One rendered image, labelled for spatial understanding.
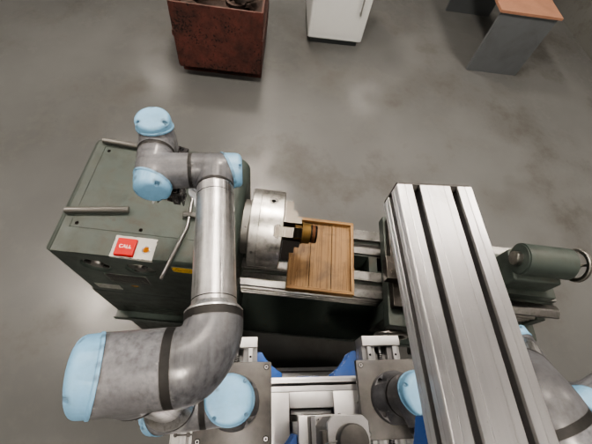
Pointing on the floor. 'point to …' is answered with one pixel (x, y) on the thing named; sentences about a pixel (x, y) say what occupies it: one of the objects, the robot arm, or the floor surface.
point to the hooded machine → (336, 20)
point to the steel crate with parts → (220, 34)
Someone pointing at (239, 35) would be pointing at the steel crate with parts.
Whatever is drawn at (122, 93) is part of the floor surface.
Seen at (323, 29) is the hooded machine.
